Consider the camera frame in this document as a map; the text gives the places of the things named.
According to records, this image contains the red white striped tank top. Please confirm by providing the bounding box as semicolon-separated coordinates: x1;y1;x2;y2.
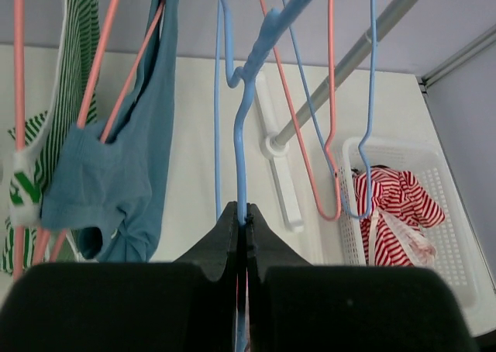
352;165;446;267

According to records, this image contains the white plastic mesh basket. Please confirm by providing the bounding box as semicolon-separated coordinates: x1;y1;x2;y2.
338;138;495;314

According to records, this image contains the green white striped tank top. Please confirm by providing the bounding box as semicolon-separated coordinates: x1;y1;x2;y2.
1;0;100;274

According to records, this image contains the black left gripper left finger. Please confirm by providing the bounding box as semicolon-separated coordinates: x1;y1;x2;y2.
1;202;238;351

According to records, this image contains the pink hanger with green top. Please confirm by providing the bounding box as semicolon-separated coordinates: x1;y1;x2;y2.
12;0;25;281

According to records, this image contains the aluminium frame post right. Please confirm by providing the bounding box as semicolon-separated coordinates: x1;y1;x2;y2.
418;25;496;95

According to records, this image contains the silver and white clothes rack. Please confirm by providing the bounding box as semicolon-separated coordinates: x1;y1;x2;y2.
257;0;418;233

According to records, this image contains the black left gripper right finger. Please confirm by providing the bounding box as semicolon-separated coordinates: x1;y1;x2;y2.
246;205;478;351

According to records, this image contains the blue hanger end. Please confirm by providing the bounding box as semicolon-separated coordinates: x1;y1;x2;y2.
277;0;381;220

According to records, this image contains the pink hanger with red top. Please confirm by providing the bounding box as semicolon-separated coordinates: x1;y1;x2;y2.
264;0;342;228

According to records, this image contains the blue tank top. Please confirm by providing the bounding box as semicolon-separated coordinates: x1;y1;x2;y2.
41;0;179;262

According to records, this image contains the black white striped tank top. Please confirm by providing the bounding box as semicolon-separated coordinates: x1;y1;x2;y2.
350;164;388;174

